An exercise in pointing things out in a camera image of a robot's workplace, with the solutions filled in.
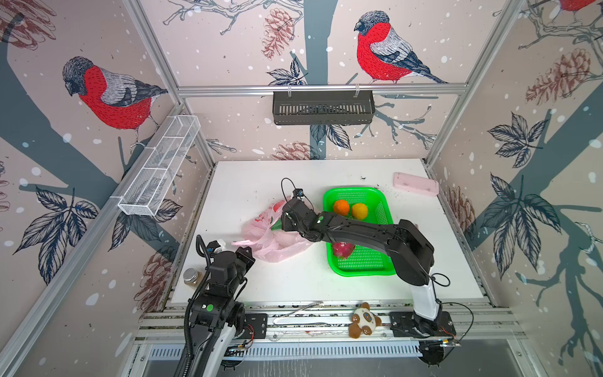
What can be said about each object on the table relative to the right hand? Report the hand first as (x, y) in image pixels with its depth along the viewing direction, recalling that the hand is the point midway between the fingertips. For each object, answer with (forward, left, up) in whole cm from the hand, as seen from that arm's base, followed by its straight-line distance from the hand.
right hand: (284, 219), depth 88 cm
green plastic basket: (+12, -33, -5) cm, 35 cm away
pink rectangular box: (+27, -59, -9) cm, 66 cm away
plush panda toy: (-31, -28, -9) cm, 43 cm away
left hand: (-13, +9, +4) cm, 17 cm away
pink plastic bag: (-11, +4, +2) cm, 12 cm away
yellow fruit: (+8, -30, -5) cm, 32 cm away
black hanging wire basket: (+47, -14, +19) cm, 53 cm away
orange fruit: (+10, -22, -4) cm, 25 cm away
